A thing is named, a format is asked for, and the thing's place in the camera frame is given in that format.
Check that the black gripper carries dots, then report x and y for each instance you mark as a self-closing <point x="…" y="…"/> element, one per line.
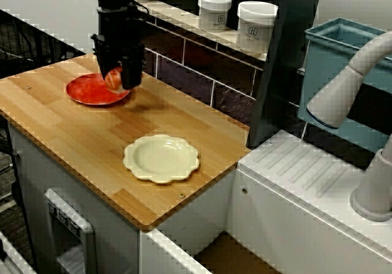
<point x="119" y="32"/>

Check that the salmon nigiri sushi toy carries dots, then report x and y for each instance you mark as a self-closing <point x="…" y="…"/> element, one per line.
<point x="114" y="79"/>

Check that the red round plate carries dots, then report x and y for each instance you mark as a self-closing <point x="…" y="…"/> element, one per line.
<point x="88" y="91"/>

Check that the cream scalloped plate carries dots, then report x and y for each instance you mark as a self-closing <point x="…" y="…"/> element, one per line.
<point x="159" y="159"/>

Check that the dark tile backsplash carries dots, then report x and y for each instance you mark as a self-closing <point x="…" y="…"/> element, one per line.
<point x="183" y="71"/>

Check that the cream shelf ledge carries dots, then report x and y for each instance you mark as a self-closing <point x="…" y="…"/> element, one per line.
<point x="183" y="18"/>

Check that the white labelled plastic jar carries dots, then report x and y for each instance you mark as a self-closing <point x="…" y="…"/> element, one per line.
<point x="254" y="25"/>
<point x="214" y="10"/>

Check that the white toy kitchen cabinet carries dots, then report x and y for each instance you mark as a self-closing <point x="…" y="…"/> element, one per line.
<point x="30" y="169"/>

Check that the dark shelf side panel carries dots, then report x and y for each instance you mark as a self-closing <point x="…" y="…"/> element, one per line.
<point x="275" y="71"/>

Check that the teal plastic bin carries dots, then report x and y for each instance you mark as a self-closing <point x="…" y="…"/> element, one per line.
<point x="324" y="59"/>

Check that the white toy sink unit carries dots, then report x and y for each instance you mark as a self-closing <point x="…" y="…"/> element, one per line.
<point x="291" y="200"/>

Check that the grey toy faucet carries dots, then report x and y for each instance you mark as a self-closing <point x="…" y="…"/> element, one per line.
<point x="337" y="96"/>

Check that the aluminium frame rail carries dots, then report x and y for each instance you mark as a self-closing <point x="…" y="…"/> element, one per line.
<point x="9" y="255"/>

